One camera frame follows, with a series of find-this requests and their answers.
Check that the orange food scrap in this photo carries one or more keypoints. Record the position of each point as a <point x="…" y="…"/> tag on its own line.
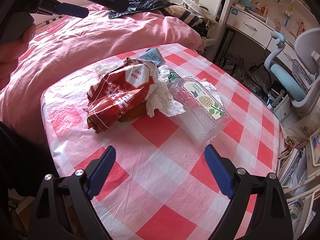
<point x="132" y="112"/>

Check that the dark blue shiny jacket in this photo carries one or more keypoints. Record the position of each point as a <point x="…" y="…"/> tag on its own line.
<point x="147" y="5"/>

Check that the red checked tablecloth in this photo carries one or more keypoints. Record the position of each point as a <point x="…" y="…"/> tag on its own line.
<point x="162" y="167"/>

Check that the small white tissue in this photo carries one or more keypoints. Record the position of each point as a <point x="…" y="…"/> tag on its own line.
<point x="106" y="67"/>

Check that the clear plastic bags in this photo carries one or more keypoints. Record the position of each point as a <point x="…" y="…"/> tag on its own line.
<point x="247" y="75"/>

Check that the pink blanket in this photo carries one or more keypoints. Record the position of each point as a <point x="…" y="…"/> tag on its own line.
<point x="75" y="42"/>

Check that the white drawer cabinet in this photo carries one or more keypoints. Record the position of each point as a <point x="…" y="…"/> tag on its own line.
<point x="290" y="112"/>

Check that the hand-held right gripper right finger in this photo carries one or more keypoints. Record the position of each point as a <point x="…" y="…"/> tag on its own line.
<point x="217" y="172"/>

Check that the clear plastic bottle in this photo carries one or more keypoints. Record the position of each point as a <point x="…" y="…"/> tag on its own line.
<point x="200" y="115"/>

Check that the pile of books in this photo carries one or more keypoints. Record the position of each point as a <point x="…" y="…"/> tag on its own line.
<point x="297" y="170"/>

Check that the person's left hand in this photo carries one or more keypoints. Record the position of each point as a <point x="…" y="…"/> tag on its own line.
<point x="12" y="57"/>

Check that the person's dark clothing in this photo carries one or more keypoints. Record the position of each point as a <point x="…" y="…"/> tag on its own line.
<point x="22" y="155"/>

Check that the red snack bag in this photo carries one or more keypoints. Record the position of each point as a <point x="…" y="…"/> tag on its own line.
<point x="120" y="90"/>

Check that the large white tissue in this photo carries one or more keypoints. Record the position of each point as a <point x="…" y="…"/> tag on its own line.
<point x="162" y="100"/>

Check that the beige striped cloth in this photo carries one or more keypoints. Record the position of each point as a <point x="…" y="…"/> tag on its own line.
<point x="185" y="17"/>

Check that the blue snack packet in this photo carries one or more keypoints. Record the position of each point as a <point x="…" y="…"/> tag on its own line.
<point x="153" y="56"/>

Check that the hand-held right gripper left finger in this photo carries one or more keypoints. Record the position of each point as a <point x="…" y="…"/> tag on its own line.
<point x="102" y="172"/>

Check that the white paper bag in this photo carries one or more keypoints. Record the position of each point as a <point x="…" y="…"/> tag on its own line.
<point x="301" y="131"/>

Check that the white desk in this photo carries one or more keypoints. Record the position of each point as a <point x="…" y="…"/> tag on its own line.
<point x="250" y="27"/>

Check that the grey and blue office chair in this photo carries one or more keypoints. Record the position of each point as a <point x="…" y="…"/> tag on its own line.
<point x="300" y="80"/>

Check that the beige canvas bag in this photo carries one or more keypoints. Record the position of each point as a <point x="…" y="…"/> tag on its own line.
<point x="197" y="6"/>

